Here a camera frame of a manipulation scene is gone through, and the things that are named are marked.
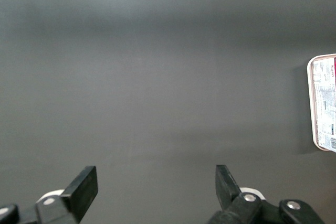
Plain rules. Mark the white printed carton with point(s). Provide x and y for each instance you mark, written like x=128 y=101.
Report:
x=326 y=98

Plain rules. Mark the white rounded rectangular tray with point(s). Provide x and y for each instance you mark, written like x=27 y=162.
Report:
x=311 y=108

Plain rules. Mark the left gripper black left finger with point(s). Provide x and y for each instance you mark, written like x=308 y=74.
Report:
x=82 y=190

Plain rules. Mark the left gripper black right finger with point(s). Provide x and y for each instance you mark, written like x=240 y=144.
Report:
x=225 y=188

